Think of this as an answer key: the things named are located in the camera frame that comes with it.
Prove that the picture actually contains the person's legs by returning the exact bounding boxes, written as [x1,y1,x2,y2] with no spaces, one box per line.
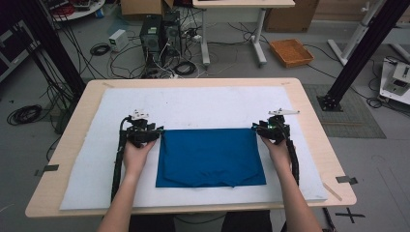
[129,210,275,232]

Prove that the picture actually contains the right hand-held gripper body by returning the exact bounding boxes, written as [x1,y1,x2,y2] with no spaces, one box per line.
[262,107,301,145]

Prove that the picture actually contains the black computer tower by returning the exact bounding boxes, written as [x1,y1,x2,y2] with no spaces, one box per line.
[139,14,163,67]
[161,11,184,58]

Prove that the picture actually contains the large coiled black cable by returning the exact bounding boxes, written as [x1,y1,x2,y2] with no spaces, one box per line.
[6,103,44,127]

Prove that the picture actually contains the black tape cross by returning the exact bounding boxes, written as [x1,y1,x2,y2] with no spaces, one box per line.
[335,207,366,224]

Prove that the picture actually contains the large cardboard box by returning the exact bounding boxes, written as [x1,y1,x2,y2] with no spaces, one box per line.
[263,0,321,34]

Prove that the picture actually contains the grey floor mat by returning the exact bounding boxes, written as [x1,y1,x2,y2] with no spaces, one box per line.
[303,84,387,140]

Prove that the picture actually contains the blue t-shirt with white print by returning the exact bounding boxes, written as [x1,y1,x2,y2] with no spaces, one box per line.
[155,128,268,189]

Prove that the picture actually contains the person's right hand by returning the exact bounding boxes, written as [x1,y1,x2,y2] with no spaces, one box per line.
[260,135,294,172]

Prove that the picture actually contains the white metal stand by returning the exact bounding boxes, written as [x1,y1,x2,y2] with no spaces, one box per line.
[327,0,387,67]

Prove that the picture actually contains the grey tape strip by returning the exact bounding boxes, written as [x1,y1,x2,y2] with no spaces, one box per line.
[335,175,359,186]
[34,163,60,178]

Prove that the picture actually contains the person's left hand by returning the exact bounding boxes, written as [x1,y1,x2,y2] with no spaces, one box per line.
[123,137,158,178]

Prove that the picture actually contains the black metal frame post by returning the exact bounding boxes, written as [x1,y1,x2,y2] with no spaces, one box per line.
[13,0,87,98]
[316,0,410,113]

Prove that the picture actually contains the orange tray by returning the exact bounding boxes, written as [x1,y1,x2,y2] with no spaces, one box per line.
[269,38,315,69]

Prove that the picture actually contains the black sleeved gripper cable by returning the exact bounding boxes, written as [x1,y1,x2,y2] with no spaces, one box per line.
[110,116,132,203]
[282,127,301,187]

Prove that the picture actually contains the white machine on base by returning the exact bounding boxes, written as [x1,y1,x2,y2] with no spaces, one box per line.
[379,57,410,106]

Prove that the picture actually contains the white felt mat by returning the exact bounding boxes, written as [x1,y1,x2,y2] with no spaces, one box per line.
[59,85,329,211]

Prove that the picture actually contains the dark equipment rack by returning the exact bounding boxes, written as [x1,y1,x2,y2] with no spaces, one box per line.
[0,18,41,83]

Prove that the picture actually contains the white desk with metal legs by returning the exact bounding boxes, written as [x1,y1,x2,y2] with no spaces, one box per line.
[191,0,296,68]

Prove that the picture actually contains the round white table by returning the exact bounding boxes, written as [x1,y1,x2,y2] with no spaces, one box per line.
[47,0,106,22]

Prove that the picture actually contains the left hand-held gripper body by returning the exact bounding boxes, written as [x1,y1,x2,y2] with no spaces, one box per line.
[125,109,161,149]

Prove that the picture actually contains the thin wooden strip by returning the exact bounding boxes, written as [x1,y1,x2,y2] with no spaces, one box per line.
[322,182,343,203]

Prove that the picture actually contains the white power supply box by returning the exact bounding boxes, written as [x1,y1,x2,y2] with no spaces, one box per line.
[108,28,130,53]

